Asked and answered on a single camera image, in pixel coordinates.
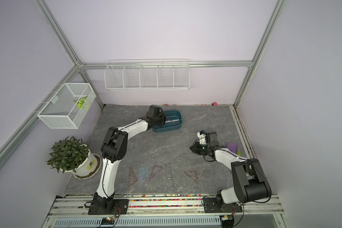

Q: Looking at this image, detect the clear straight ruler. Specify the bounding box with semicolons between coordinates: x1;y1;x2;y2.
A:
168;162;174;189
164;119;181;125

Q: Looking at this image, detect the teal plastic storage box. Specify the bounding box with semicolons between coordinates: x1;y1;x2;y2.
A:
152;110;182;133

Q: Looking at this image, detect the clear straight ruler bottom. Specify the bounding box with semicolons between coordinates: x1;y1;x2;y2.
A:
168;162;174;189

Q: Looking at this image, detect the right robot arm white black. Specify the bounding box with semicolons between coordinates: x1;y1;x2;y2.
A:
190;142;272;204

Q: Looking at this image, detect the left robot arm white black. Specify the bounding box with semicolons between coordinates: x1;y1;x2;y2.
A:
93;112;166;208

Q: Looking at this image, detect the pink triangle ruler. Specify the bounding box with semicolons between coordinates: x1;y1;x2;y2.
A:
148;165;163;181

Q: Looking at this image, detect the blue protractor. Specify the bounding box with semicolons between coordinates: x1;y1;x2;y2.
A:
138;165;149;182

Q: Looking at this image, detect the white vent grille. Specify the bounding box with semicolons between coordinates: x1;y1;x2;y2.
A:
53;216;221;228

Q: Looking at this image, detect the circuit board right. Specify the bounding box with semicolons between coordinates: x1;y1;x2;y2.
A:
219;215;235;228

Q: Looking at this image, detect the circuit board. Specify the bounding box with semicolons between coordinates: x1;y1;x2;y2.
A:
219;215;235;228
100;217;115;226

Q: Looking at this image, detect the green leaf toy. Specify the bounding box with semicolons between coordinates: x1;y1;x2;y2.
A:
74;96;89;110

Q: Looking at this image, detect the white mesh basket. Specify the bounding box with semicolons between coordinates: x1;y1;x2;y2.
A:
37;83;96;129

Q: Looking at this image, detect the potted green plant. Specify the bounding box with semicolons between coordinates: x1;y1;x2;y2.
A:
47;136;102;180

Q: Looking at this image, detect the circuit board left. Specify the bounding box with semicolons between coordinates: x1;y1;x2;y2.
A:
100;217;115;226

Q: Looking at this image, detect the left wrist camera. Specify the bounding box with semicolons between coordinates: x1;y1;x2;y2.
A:
147;104;163;117

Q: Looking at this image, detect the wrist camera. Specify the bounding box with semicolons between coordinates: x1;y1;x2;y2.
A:
147;104;163;117
197;130;219;147

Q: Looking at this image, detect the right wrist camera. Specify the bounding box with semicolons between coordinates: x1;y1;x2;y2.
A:
197;130;219;147

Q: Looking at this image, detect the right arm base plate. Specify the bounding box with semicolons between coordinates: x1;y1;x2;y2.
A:
201;196;243;213

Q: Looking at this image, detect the white wire wall shelf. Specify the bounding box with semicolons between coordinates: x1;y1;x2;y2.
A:
104;59;191;91

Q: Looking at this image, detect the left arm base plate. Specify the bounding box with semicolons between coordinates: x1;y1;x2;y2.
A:
88;199;129;215

